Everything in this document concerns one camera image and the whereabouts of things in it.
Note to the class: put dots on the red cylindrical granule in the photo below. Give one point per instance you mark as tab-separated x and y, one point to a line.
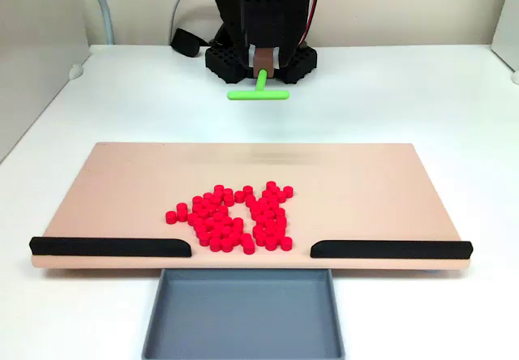
260	238
280	213
271	185
239	196
227	245
229	202
215	245
171	217
245	238
219	190
248	191
197	200
228	193
191	219
207	196
181	207
286	243
281	198
237	223
288	191
204	238
271	244
248	247

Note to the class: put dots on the pink flat board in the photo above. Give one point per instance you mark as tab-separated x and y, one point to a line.
121	181

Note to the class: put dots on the black foam rail strip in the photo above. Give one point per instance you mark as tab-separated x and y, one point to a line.
101	247
389	249

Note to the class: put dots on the green T-shaped pusher tool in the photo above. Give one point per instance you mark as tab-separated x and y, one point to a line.
258	95

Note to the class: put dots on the small white bump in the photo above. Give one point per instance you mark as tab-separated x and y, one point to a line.
75	71

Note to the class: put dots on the grey shallow tray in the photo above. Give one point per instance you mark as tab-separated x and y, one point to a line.
243	315

